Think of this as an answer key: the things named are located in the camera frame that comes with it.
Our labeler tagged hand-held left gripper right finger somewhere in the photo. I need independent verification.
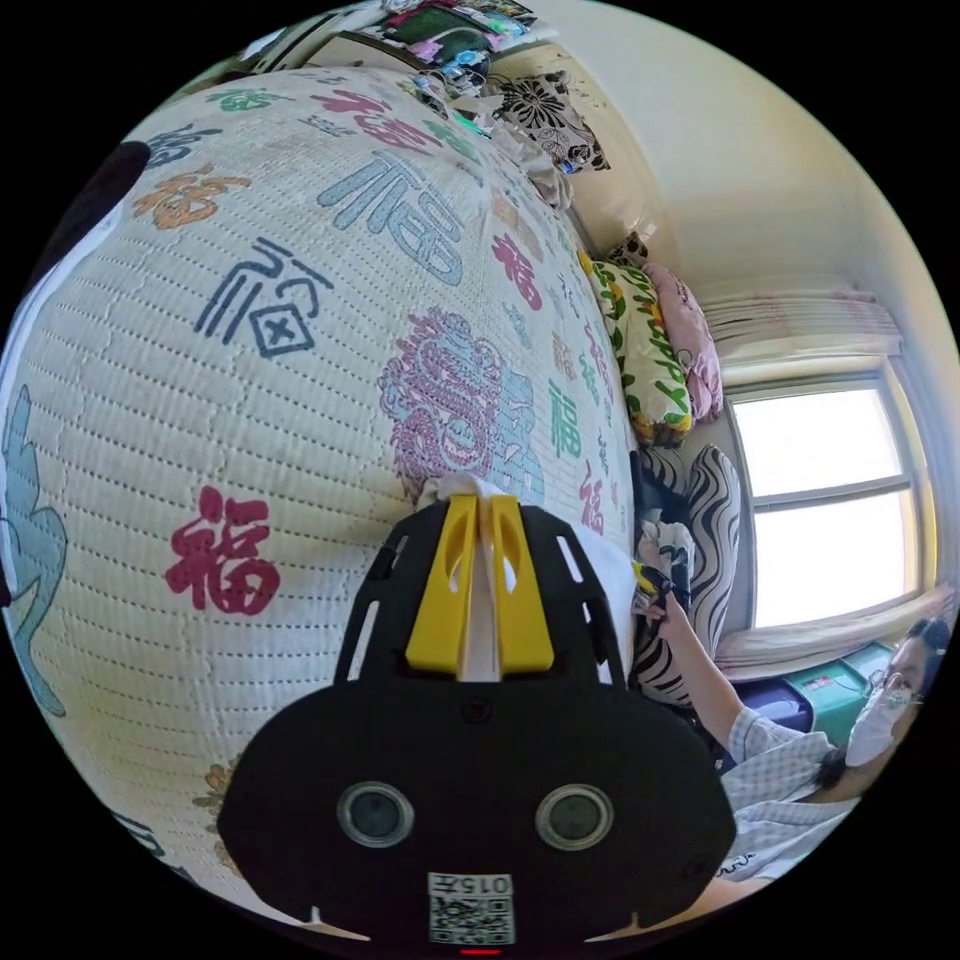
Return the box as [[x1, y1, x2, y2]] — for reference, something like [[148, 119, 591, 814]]
[[490, 497, 557, 674]]

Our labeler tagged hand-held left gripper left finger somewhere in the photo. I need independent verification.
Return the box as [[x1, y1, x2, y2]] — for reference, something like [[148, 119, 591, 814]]
[[404, 497, 479, 674]]

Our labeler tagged white t-shirt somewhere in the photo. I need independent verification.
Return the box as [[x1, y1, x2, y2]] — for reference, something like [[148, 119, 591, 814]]
[[416, 472, 648, 681]]

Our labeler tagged person's right forearm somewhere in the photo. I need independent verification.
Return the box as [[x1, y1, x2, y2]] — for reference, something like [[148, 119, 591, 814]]
[[659, 620, 751, 755]]

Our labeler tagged zebra striped cushion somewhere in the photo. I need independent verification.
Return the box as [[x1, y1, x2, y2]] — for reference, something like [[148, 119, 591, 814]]
[[633, 443, 745, 710]]

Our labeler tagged pale pleated curtain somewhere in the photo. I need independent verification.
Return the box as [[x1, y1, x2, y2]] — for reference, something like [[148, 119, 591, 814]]
[[698, 288, 903, 363], [716, 583, 960, 680]]

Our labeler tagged blue storage bin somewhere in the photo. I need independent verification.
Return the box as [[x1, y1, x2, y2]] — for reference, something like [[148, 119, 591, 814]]
[[731, 678, 817, 742]]

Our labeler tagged green carton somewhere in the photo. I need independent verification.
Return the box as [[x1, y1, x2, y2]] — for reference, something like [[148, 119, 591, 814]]
[[781, 641, 898, 735]]

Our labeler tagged window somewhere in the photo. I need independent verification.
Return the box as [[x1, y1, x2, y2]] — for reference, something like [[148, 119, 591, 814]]
[[725, 365, 940, 633]]

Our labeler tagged person's body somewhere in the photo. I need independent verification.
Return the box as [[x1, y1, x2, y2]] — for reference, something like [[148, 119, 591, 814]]
[[701, 613, 960, 910]]

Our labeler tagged green and yellow floral pillow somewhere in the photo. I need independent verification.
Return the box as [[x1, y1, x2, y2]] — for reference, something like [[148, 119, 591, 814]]
[[578, 251, 693, 451]]

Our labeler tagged pink pillow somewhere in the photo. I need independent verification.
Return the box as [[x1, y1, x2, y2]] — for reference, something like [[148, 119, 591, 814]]
[[643, 260, 725, 423]]

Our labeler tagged bed with printed quilt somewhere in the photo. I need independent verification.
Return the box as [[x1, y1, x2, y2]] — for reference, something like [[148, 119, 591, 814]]
[[0, 63, 648, 925]]

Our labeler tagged black and white flower cushion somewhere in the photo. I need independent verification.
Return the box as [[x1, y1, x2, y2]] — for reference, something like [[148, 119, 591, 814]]
[[491, 69, 613, 175]]

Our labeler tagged cluttered shelf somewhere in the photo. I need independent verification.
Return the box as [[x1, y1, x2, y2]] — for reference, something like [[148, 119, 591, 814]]
[[247, 0, 543, 103]]

